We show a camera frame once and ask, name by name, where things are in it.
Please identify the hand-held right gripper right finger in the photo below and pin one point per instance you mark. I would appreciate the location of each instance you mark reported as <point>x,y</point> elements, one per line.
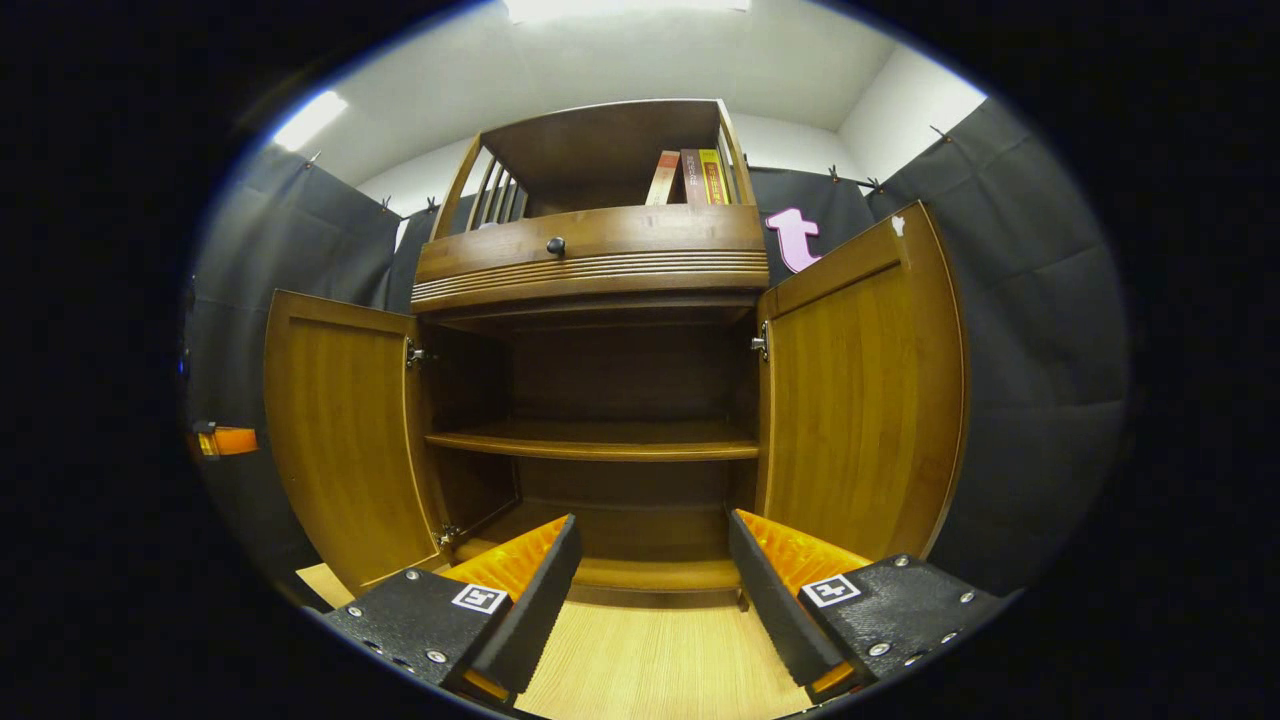
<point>775,610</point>

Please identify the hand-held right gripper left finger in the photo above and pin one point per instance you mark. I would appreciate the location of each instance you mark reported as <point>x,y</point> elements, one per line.
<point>535,620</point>

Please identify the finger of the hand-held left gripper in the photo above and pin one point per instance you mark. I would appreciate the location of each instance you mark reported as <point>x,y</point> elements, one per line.
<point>235,441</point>

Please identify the wooden shoe cabinet door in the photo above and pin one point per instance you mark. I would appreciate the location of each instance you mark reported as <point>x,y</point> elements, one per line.
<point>340,430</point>
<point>860,400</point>

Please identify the wooden double-door shoe cabinet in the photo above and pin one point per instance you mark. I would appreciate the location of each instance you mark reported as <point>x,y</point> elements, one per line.
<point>630,370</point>

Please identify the metal door hinge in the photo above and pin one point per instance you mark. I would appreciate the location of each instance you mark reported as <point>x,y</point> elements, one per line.
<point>449,535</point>
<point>416,353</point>
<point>761,342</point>

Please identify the wooden cabinet inner shelf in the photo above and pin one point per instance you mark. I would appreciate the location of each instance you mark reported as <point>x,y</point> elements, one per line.
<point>600,440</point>

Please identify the wooden cabinet drawer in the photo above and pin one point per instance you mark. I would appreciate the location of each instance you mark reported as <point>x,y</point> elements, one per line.
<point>650,240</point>

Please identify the small ceiling light panel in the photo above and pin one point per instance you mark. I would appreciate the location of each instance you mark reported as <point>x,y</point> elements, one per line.
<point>310,120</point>

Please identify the black backdrop cloth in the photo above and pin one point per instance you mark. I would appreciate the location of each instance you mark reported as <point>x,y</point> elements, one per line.
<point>1030,350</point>

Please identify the yellow standing book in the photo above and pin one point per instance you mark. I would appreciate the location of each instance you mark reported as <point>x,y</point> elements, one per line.
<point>714,178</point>

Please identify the long ceiling light panel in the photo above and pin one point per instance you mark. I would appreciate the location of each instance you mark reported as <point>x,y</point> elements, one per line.
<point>620,8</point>

